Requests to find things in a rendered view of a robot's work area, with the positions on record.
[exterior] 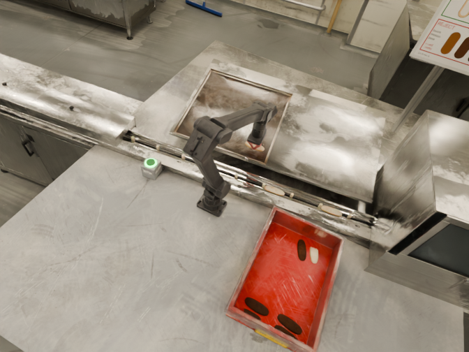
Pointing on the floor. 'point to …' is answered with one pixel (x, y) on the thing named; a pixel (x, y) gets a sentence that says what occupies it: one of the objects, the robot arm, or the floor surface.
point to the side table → (174, 273)
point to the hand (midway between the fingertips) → (255, 144)
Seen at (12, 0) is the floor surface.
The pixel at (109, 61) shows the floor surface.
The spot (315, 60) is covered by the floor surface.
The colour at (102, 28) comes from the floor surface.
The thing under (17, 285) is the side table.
